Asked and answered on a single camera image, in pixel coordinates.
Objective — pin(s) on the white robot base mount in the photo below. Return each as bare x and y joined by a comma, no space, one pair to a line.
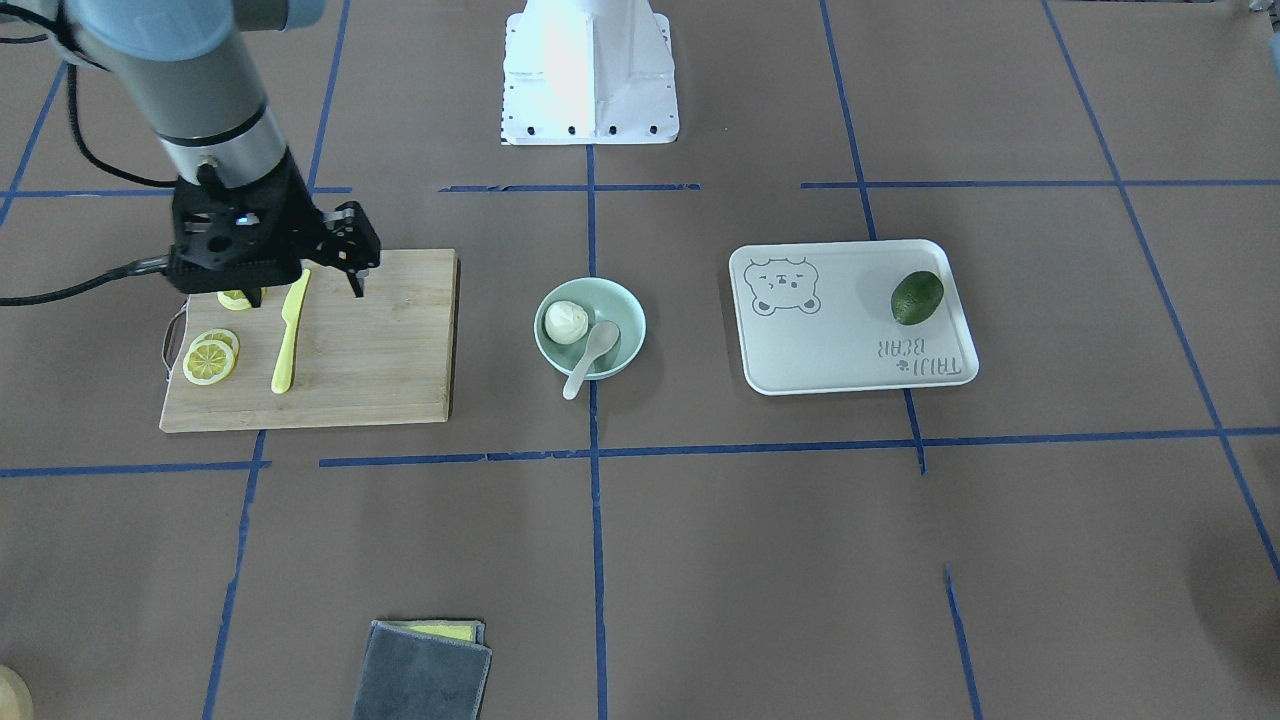
588,73

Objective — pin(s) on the yellow plastic knife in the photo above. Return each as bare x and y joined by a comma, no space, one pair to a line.
283,372

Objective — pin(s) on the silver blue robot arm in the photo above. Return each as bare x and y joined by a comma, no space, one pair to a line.
187,70

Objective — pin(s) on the grey folded cloth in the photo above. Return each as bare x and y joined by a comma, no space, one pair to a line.
423,669

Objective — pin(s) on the white ceramic spoon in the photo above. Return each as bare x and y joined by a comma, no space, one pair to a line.
598,342

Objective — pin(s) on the lemon slice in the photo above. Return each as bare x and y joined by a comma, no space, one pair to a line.
208,362
231,300

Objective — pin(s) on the mint green bowl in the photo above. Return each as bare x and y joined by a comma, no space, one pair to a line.
606,301

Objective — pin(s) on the white bear serving tray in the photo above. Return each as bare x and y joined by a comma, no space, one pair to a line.
816,318

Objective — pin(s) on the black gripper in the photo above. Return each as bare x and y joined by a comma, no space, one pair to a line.
291,212

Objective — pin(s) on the green avocado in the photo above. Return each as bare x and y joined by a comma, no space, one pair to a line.
916,297

